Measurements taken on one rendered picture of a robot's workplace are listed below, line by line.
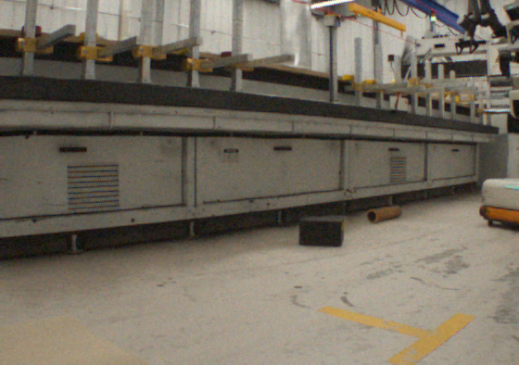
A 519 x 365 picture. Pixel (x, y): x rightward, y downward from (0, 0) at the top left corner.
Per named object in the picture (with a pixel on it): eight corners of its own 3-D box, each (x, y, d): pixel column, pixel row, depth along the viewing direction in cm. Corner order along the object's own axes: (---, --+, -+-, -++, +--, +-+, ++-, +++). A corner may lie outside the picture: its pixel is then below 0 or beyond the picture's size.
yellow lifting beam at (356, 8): (406, 35, 855) (406, 18, 853) (354, 15, 735) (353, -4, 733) (402, 36, 861) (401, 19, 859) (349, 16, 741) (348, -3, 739)
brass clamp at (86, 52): (113, 60, 180) (113, 47, 179) (82, 57, 170) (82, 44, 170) (106, 63, 184) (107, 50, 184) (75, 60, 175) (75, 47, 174)
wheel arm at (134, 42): (144, 47, 157) (145, 35, 157) (135, 46, 155) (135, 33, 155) (88, 65, 188) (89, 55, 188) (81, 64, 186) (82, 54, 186)
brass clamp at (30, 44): (53, 53, 162) (54, 39, 162) (18, 50, 153) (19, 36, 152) (47, 56, 166) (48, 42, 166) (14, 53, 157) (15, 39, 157)
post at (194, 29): (197, 98, 211) (201, -8, 209) (191, 97, 209) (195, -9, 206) (193, 98, 214) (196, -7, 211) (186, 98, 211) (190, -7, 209)
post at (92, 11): (93, 100, 176) (100, -21, 174) (84, 100, 174) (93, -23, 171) (89, 101, 179) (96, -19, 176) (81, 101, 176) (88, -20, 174)
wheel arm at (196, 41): (203, 47, 175) (203, 35, 175) (196, 45, 172) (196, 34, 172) (141, 62, 206) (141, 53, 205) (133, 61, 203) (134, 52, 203)
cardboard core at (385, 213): (401, 206, 313) (377, 209, 292) (400, 218, 313) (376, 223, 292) (391, 205, 319) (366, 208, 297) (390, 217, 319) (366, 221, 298)
